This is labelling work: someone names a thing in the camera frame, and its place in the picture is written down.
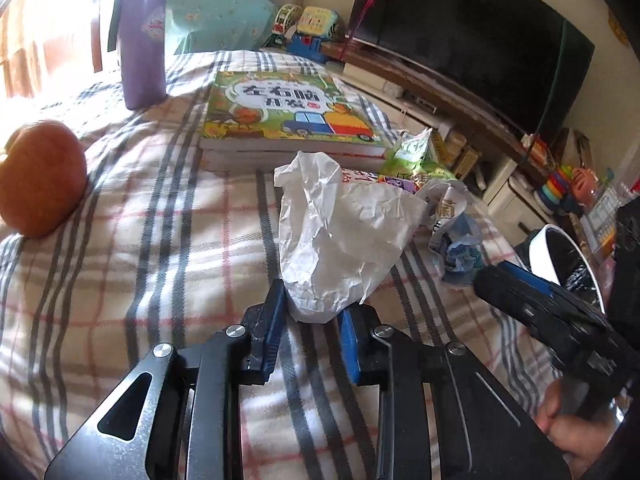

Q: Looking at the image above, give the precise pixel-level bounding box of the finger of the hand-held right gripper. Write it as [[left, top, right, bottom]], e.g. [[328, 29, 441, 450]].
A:
[[472, 267, 626, 396], [500, 261, 608, 328]]

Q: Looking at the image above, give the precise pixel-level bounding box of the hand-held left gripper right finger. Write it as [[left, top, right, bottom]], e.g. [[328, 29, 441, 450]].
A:
[[337, 305, 573, 480]]

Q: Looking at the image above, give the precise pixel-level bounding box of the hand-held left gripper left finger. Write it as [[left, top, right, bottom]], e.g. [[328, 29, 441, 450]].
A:
[[44, 279, 287, 480]]

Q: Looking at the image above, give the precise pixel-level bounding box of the white round trash bin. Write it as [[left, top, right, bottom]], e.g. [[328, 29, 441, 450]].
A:
[[515, 224, 608, 311]]

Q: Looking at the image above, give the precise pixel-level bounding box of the white paper bag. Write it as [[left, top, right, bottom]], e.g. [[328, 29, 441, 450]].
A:
[[273, 151, 426, 323]]

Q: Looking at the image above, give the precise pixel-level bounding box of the person's right hand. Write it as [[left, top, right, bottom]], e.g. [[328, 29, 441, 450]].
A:
[[537, 385, 621, 466]]

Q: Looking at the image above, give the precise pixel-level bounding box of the crumpled blue wrapper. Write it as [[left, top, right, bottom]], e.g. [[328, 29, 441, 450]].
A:
[[429, 212, 486, 286]]

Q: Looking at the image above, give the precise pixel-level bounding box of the white television cabinet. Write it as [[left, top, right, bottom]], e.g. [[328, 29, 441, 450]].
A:
[[325, 42, 548, 231]]

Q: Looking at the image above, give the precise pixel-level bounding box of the orange plastic toy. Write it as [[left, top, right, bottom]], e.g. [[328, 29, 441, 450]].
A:
[[570, 167, 601, 206]]

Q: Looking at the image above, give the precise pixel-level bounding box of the crumpled white printed wrapper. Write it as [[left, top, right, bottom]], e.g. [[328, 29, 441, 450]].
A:
[[417, 180, 476, 233]]

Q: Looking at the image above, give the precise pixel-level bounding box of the green juice packet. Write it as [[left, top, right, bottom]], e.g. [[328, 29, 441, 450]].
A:
[[382, 127, 456, 181]]

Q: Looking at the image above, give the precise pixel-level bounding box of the colourful snack box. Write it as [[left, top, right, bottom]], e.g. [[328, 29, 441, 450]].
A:
[[340, 167, 421, 195]]

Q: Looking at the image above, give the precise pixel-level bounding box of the colourful children's book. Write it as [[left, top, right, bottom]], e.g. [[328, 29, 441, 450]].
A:
[[199, 71, 388, 173]]

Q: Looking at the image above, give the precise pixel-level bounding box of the black television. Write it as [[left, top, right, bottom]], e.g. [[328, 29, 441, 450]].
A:
[[347, 0, 596, 143]]

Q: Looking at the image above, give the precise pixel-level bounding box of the orange fruit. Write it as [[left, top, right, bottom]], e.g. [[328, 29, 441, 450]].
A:
[[0, 120, 88, 238]]

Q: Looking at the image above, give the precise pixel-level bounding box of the yellow toy cash register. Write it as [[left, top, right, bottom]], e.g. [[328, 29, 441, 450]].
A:
[[295, 6, 346, 61]]

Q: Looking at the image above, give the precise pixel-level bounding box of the ferris wheel toy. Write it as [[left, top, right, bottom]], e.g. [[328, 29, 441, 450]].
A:
[[270, 4, 303, 48]]

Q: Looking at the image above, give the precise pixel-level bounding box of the purple tumbler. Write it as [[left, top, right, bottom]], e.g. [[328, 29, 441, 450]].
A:
[[107, 0, 171, 111]]

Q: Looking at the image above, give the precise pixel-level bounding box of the teal printed bundle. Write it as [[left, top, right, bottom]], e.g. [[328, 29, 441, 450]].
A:
[[165, 0, 278, 56]]

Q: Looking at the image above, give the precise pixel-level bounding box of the rainbow stacking ring toy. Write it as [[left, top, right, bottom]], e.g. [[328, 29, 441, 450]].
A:
[[537, 166, 576, 213]]

